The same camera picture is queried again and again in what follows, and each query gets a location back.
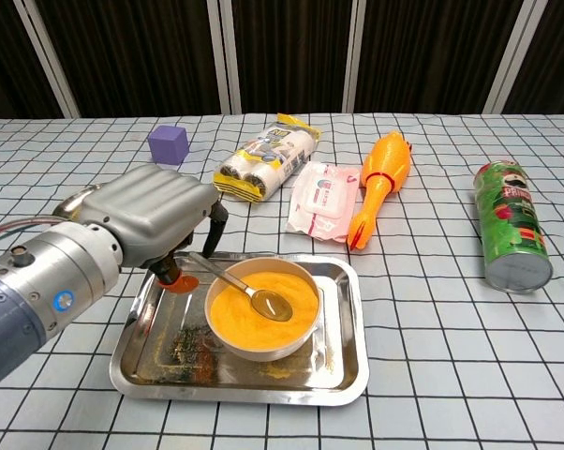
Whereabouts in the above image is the orange rubber chicken toy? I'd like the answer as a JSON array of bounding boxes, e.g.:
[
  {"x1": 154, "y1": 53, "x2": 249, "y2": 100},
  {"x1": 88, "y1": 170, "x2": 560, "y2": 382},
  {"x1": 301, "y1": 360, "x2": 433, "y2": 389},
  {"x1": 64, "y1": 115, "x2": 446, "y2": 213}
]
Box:
[{"x1": 347, "y1": 131, "x2": 413, "y2": 252}]

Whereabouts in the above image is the bowl of yellow powder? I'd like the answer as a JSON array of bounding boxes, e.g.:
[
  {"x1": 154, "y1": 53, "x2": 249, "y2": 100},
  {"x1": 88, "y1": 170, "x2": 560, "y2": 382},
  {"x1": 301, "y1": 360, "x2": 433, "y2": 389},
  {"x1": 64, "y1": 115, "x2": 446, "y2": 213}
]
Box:
[{"x1": 203, "y1": 258, "x2": 322, "y2": 362}]

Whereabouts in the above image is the pink wet wipes pack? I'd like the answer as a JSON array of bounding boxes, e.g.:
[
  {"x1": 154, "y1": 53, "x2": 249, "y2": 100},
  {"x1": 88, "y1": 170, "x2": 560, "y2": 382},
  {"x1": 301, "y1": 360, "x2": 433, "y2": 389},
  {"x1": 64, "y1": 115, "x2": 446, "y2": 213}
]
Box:
[{"x1": 285, "y1": 161, "x2": 361, "y2": 244}]

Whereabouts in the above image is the black folding screen white frame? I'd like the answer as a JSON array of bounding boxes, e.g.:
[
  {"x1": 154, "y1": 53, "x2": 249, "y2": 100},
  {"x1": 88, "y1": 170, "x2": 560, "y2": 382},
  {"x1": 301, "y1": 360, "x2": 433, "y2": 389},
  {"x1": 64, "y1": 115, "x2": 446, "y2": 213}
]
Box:
[{"x1": 0, "y1": 0, "x2": 564, "y2": 121}]

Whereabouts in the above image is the small steel spoon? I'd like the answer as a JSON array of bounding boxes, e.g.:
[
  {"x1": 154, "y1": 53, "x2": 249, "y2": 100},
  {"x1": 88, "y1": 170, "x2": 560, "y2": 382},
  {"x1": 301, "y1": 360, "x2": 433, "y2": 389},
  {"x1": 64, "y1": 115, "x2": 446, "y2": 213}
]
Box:
[{"x1": 189, "y1": 252, "x2": 294, "y2": 323}]

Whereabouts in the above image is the green Pringles can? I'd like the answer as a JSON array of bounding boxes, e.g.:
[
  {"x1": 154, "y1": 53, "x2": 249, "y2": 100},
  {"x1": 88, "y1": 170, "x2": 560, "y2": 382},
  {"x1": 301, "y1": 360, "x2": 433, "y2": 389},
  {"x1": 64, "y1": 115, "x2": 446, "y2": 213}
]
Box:
[{"x1": 473, "y1": 160, "x2": 554, "y2": 294}]

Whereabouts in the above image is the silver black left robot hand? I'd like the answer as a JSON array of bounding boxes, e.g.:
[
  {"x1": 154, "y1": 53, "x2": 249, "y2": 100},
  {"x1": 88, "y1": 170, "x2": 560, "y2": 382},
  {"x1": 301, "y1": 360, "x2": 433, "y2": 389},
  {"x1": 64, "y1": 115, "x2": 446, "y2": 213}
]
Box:
[{"x1": 81, "y1": 163, "x2": 230, "y2": 294}]

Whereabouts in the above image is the white black-grid tablecloth table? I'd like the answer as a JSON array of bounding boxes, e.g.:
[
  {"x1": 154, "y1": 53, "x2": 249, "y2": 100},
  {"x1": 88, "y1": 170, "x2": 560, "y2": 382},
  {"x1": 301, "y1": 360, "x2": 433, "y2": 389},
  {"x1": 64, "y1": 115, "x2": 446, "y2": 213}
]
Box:
[{"x1": 0, "y1": 112, "x2": 564, "y2": 450}]

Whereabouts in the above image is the yellow white bag roll pack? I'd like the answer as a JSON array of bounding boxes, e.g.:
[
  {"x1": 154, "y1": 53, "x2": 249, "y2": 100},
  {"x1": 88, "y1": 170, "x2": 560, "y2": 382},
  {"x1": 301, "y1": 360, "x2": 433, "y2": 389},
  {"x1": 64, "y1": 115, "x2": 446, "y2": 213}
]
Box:
[{"x1": 212, "y1": 112, "x2": 324, "y2": 203}]

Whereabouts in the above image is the purple foam cube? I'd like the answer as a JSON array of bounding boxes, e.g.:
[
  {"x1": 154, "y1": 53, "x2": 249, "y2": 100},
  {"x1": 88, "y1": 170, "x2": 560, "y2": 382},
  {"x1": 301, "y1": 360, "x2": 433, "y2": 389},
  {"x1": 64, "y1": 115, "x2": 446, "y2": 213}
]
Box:
[{"x1": 147, "y1": 125, "x2": 190, "y2": 165}]

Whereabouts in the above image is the rectangular steel tray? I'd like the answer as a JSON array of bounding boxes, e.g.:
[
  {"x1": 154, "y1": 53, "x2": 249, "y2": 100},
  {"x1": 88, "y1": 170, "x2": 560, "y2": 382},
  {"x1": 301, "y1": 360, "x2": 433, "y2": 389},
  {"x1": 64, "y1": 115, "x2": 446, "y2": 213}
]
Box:
[{"x1": 109, "y1": 251, "x2": 370, "y2": 405}]

